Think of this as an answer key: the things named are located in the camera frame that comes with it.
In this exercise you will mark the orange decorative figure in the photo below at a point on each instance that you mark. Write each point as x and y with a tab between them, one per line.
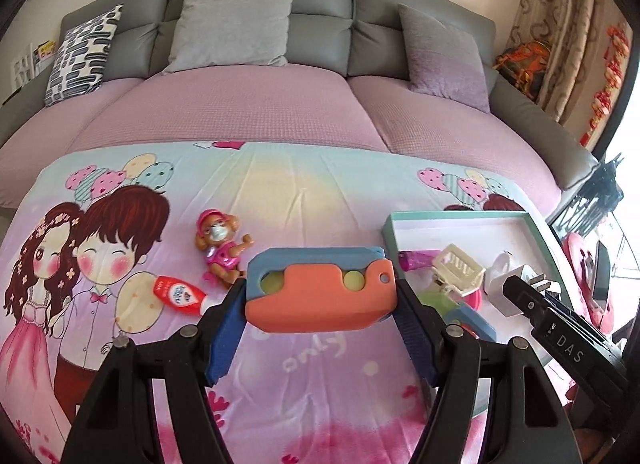
524	66

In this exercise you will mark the cartoon print bed sheet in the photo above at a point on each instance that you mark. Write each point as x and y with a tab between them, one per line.
300	398

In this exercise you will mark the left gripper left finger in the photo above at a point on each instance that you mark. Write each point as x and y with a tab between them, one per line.
224	325

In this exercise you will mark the magazines beside sofa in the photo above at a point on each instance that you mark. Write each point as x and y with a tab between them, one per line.
31	63

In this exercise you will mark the cream toy shopping cart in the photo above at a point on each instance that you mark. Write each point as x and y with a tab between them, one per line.
455	271

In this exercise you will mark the white power adapter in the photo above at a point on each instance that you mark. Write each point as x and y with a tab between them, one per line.
521	291

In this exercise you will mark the grey sofa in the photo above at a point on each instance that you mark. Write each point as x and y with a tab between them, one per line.
362	41

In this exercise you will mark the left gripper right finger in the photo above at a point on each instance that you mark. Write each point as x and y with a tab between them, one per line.
416	341

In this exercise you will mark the smartphone on stand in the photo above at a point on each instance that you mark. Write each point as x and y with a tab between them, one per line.
602	270

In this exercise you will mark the black metal rack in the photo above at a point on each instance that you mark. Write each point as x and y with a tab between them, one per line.
600	196

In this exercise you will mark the teal white shallow box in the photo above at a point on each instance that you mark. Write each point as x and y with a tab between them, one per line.
485	236

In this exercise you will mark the white smart watch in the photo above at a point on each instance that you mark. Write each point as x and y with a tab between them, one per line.
504	263

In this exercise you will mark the grey purple cushion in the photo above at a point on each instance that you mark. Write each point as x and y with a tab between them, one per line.
443	60

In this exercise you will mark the red chinese knot ornament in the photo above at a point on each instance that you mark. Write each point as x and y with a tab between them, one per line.
615	58

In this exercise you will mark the red white stain remover bottle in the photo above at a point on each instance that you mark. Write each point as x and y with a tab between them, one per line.
180	295

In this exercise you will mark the pink puppy figurine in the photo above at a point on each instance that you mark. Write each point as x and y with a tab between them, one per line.
215	239

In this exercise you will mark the magenta small flashlight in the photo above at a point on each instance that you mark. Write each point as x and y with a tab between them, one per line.
416	260

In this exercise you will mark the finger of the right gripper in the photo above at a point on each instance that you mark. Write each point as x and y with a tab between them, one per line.
578	323

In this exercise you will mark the pink sofa cover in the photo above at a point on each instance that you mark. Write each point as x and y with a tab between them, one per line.
291	104

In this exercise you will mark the red heart cushion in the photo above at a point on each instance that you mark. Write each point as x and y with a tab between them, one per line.
580	253

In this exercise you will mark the black white patterned cushion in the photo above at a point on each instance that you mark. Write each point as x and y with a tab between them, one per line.
80	62

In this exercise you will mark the light grey cushion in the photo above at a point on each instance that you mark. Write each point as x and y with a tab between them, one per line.
215	33

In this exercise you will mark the patterned beige curtain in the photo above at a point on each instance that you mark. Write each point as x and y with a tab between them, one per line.
577	33

